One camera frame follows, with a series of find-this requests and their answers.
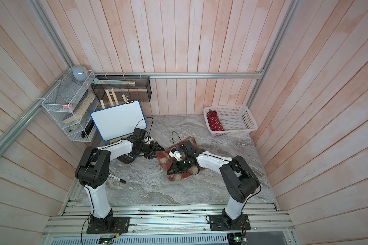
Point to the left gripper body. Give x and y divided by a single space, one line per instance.
144 148

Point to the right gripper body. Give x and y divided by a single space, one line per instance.
184 165

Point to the red plaid skirt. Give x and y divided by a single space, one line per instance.
165 160

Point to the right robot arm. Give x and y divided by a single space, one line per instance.
239 179

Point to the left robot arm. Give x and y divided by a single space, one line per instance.
93 168

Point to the black calculator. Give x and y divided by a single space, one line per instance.
127 158

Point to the white dry-erase board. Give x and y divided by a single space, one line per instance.
119 120

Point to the red dotted rolled skirt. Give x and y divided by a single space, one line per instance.
214 121

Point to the black marker pen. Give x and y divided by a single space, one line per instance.
117 178

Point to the white plastic basket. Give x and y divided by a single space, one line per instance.
237 120

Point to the green ruler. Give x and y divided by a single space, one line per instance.
113 82

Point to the grey round speaker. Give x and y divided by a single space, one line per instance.
80 73

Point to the black mesh wall basket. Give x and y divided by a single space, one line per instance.
118 94

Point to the aluminium mounting rail frame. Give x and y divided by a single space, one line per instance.
170 219

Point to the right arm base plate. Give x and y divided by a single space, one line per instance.
224 223

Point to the books in wire rack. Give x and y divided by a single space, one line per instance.
80 109

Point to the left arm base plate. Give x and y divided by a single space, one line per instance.
107 225

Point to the white wire shelf rack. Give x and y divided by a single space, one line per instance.
63 99

